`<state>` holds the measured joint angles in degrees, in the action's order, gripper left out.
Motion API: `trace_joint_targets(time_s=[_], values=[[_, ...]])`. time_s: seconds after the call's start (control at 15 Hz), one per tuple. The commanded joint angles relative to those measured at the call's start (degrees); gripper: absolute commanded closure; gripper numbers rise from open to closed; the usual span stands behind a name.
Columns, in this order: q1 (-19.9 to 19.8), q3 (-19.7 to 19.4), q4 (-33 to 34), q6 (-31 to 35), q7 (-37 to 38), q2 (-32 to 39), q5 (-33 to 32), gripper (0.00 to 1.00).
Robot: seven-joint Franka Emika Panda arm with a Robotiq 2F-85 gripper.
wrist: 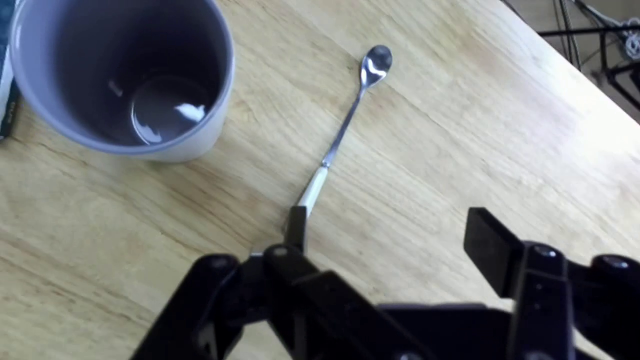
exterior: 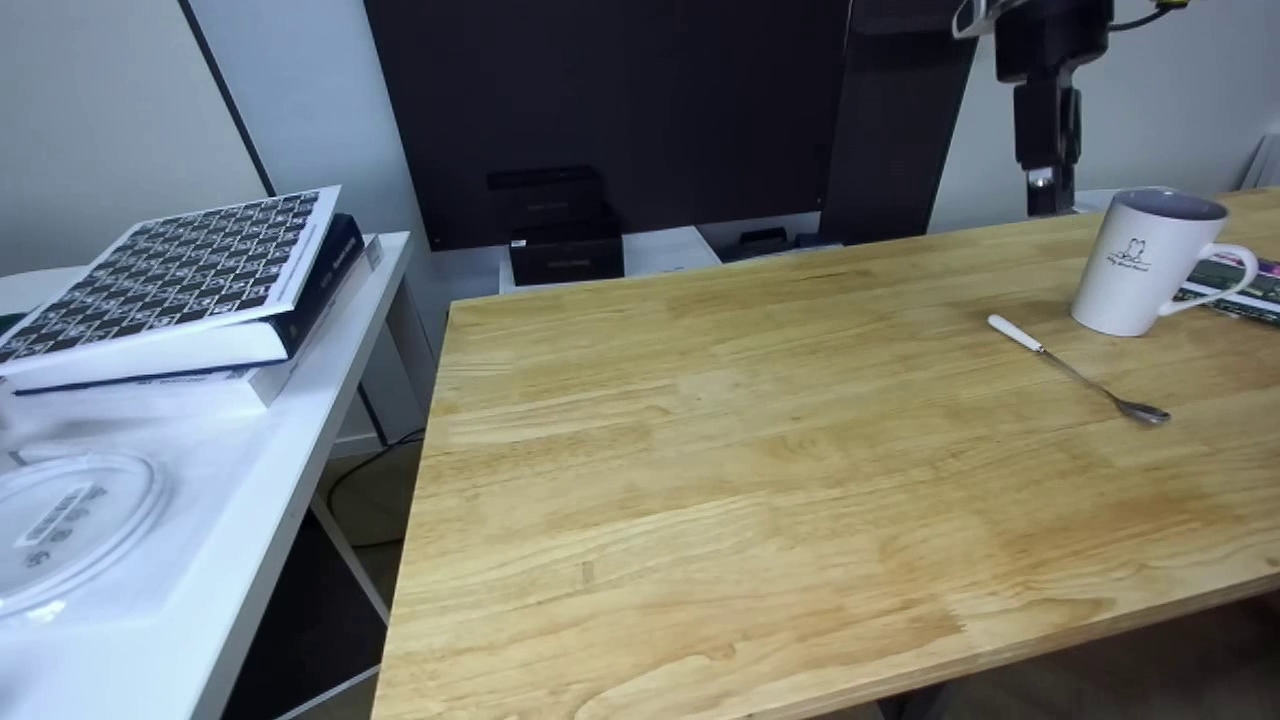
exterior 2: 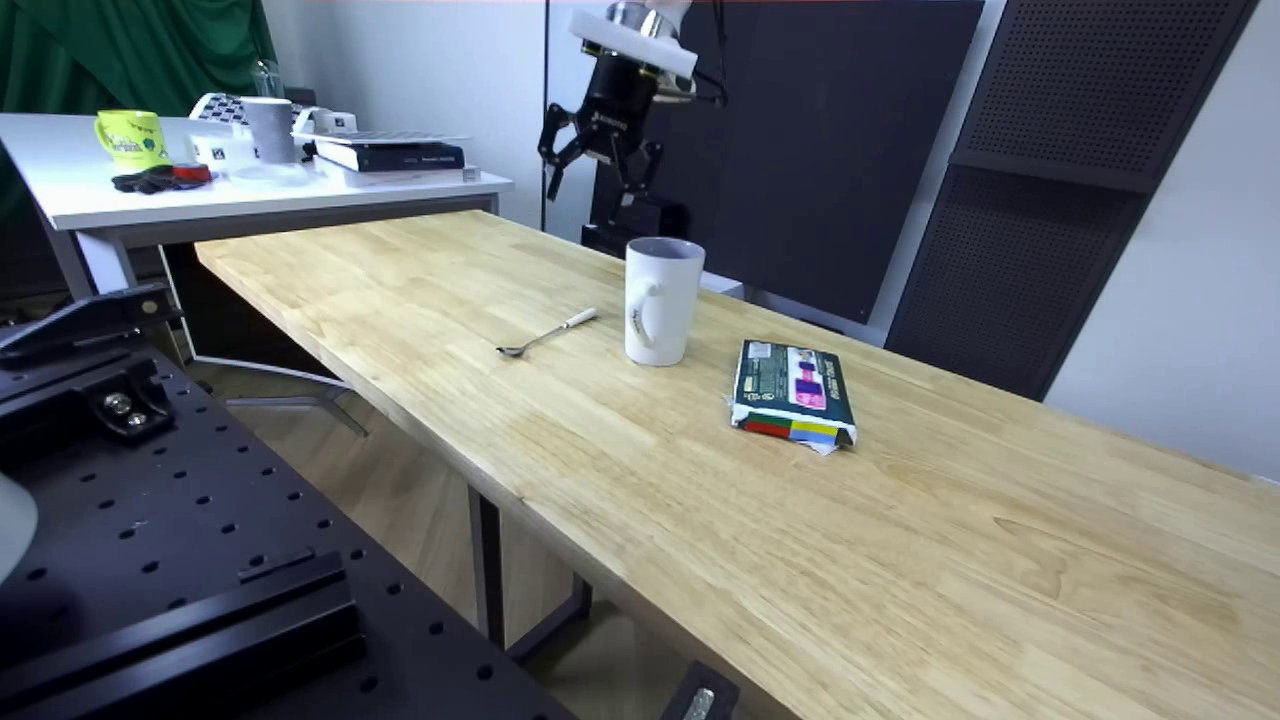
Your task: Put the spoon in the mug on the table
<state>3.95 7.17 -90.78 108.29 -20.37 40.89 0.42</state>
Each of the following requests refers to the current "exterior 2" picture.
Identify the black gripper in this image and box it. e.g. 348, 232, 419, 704
534, 54, 673, 203

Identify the white plastic spoon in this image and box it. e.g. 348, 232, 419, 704
496, 303, 605, 366

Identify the white mug with grey interior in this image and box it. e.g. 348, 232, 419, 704
618, 232, 707, 372

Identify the yellow green mug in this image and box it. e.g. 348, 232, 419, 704
92, 110, 171, 178

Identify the large dark panel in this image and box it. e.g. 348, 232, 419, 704
656, 0, 992, 332

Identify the small white box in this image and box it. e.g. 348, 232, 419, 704
290, 105, 364, 143

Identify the dark green snack packet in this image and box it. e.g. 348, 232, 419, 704
722, 337, 865, 459

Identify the grey cup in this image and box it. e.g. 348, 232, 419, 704
237, 91, 306, 169

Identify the white checkered small object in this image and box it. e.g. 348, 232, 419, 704
185, 87, 261, 178

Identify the dark brown shelf unit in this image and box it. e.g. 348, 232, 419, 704
882, 0, 1264, 406

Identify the green curtain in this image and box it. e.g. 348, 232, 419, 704
0, 0, 278, 121

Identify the white side table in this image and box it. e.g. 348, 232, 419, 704
0, 110, 516, 381

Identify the black perforated breadboard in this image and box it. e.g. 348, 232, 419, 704
0, 347, 578, 720

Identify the black monitor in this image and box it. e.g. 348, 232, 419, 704
0, 137, 68, 337

